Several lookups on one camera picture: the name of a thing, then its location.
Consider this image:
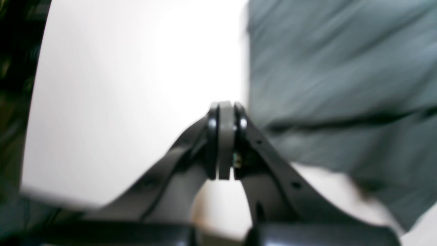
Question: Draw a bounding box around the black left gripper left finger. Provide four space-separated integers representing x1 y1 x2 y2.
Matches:
45 103 226 246

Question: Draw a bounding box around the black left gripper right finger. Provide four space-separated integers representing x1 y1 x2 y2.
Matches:
234 103 401 246

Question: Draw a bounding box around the dark grey t-shirt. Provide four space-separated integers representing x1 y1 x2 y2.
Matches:
248 0 437 231

